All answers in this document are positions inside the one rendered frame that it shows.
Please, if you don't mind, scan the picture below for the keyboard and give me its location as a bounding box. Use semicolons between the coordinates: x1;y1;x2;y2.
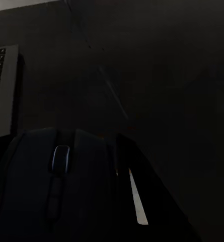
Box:
0;44;19;137

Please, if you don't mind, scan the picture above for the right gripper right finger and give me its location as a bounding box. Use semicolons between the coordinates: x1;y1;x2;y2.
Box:
117;134;202;242

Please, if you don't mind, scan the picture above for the mouse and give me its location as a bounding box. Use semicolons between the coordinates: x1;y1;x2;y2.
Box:
0;127;121;242

